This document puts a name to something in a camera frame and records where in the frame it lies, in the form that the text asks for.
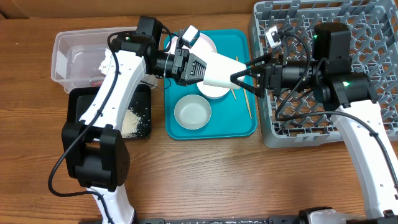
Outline grey white bowl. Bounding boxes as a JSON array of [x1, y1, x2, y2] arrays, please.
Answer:
[[174, 95, 212, 130]]

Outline black food waste tray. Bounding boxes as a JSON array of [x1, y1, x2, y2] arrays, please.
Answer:
[[67, 84, 152, 139]]

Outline large pink plate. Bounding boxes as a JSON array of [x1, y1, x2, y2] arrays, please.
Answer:
[[165, 33, 217, 54]]

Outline grey dishwasher rack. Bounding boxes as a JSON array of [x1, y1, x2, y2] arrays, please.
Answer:
[[249, 0, 397, 148]]

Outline pile of rice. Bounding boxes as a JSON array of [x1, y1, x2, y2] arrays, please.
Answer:
[[121, 109, 142, 139]]

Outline teal plastic tray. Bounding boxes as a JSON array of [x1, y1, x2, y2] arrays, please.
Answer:
[[164, 29, 257, 140]]

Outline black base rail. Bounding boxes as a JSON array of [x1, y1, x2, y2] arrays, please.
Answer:
[[79, 206, 398, 224]]

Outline right wooden chopstick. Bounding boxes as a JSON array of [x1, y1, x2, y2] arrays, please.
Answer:
[[235, 56, 252, 119]]

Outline clear plastic waste bin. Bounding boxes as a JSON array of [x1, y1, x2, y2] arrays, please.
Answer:
[[50, 26, 159, 94]]

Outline white napkin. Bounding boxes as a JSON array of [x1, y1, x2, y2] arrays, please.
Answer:
[[98, 49, 113, 75]]

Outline white paper cup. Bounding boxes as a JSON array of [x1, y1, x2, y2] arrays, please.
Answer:
[[198, 51, 246, 89]]

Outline red snack wrapper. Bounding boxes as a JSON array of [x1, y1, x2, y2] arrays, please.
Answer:
[[90, 80, 103, 87]]

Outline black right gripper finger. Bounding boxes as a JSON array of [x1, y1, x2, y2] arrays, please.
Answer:
[[230, 70, 264, 98], [245, 53, 271, 67]]

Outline small pink bowl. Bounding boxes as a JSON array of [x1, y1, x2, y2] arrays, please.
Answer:
[[197, 82, 229, 100]]

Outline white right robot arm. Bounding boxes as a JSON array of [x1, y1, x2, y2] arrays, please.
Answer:
[[230, 22, 397, 223]]

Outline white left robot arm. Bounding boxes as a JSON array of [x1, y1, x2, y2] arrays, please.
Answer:
[[48, 16, 206, 223]]

